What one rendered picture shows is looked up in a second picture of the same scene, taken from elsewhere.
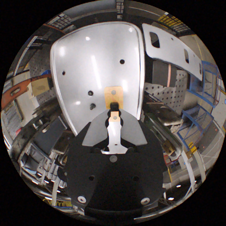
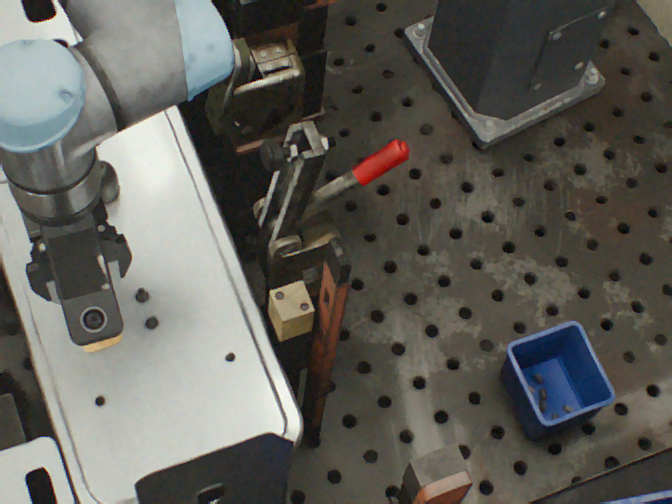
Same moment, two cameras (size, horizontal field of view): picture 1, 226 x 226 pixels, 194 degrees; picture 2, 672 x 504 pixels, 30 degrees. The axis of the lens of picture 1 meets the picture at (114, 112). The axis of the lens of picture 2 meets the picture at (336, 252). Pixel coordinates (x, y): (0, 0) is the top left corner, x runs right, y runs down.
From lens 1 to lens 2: 110 cm
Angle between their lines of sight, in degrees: 13
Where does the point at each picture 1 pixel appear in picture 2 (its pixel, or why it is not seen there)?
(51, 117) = (264, 235)
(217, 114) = not seen: outside the picture
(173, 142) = not seen: outside the picture
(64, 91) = (226, 313)
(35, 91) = (272, 303)
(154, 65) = (20, 439)
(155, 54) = (33, 450)
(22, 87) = (324, 308)
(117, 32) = (126, 465)
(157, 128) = not seen: outside the picture
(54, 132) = (468, 15)
